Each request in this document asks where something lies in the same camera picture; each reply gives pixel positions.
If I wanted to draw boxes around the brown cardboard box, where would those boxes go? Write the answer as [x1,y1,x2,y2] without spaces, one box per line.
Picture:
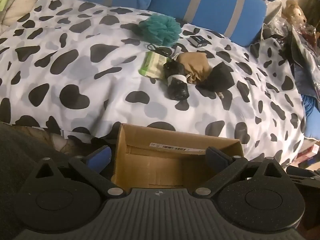
[111,123,244,189]

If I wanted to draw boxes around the tan drawstring pouch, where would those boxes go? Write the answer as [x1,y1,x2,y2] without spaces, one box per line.
[172,52,213,85]

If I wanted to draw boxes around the cow print blanket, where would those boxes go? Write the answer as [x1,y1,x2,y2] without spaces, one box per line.
[0,0,307,167]

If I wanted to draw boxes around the black cloth pouch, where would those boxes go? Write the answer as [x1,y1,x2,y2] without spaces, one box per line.
[197,62,235,93]

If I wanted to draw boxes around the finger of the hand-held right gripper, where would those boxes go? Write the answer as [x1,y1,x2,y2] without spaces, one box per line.
[286,166,320,193]

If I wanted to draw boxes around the beige quilt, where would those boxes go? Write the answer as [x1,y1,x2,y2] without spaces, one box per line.
[0,0,45,27]

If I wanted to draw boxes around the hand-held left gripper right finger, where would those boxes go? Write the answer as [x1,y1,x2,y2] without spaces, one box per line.
[192,146,285,198]

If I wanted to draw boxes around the green wipes packet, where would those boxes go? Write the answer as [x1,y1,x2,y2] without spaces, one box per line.
[139,51,167,77]

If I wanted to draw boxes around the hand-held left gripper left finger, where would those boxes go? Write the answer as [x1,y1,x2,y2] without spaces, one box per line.
[32,146,125,198]

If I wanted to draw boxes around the pile of clothes and bags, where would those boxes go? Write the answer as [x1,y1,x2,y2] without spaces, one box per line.
[260,17,320,98]

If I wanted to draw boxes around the teal mesh bath loofah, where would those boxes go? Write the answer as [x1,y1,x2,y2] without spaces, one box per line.
[139,14,182,47]

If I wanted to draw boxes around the brown teddy bear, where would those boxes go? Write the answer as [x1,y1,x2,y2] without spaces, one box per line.
[281,0,308,27]

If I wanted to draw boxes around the small black box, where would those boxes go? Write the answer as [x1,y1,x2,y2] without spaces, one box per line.
[188,35,208,47]

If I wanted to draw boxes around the black plastic bag roll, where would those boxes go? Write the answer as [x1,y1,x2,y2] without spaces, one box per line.
[164,60,190,100]

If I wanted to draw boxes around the pink cardboard box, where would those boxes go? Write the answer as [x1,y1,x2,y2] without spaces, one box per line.
[296,144,320,165]

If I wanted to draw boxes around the blue cloth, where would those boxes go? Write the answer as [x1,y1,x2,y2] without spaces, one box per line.
[301,94,320,140]

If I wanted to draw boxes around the black cable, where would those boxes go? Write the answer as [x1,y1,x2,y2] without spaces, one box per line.
[147,44,173,57]

